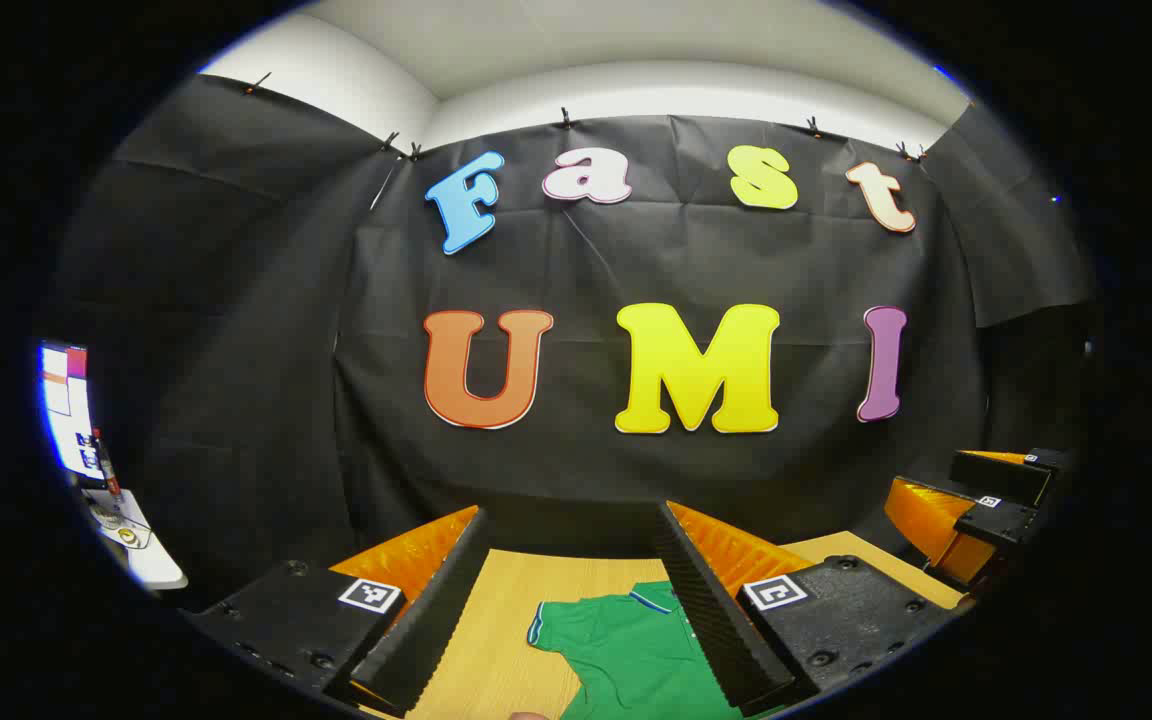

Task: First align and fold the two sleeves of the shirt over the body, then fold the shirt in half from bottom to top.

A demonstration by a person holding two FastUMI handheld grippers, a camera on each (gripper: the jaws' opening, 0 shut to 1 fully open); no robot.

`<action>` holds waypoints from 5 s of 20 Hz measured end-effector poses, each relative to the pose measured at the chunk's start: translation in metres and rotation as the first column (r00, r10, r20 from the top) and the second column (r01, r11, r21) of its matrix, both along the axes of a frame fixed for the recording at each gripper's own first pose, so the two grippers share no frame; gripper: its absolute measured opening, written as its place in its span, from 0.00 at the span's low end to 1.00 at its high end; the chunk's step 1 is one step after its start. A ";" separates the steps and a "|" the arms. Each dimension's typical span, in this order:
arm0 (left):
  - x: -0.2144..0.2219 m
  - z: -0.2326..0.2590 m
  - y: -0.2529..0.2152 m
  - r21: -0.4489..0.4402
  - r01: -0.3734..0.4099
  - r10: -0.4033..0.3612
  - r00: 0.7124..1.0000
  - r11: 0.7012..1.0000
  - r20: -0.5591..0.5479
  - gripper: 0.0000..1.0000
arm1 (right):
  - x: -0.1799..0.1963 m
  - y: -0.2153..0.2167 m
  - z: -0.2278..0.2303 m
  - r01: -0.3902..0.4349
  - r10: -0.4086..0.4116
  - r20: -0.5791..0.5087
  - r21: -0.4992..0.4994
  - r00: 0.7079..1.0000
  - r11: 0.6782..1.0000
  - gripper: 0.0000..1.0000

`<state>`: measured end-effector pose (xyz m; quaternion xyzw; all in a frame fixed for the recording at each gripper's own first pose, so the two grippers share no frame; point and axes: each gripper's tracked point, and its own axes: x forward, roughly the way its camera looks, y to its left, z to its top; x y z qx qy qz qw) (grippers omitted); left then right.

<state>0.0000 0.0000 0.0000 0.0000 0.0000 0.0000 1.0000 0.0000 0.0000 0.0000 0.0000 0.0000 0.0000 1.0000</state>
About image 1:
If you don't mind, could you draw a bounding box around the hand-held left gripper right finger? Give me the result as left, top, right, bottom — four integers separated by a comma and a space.
651, 500, 969, 719

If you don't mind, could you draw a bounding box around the red and black pen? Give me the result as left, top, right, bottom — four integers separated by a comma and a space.
96, 430, 122, 498

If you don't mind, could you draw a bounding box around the row of small black clips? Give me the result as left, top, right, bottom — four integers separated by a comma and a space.
244, 72, 927, 163

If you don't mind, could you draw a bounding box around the white side desk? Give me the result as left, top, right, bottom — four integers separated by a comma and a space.
81, 488, 187, 591

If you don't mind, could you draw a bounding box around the black backdrop cloth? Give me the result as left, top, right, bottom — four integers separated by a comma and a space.
41, 72, 1102, 601

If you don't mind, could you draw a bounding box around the green T-shirt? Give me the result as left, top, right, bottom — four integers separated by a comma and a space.
526, 580, 782, 720

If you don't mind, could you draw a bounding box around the computer monitor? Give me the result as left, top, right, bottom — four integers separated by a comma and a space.
39, 340, 107, 486

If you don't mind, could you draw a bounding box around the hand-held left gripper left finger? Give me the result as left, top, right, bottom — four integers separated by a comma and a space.
181, 505, 494, 720

